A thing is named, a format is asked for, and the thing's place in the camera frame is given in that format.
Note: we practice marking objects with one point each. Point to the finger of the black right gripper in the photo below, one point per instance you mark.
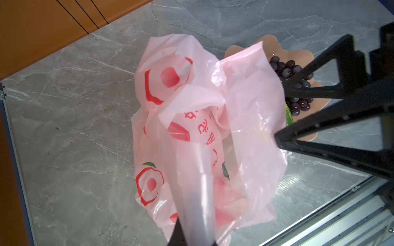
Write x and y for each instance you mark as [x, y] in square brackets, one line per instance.
[357, 132]
[340, 69]

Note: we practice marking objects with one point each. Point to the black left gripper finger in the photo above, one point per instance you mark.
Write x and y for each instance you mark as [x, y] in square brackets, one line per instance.
[177, 238]

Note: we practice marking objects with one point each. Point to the pink printed plastic bag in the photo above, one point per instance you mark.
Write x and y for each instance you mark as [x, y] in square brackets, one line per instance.
[203, 139]

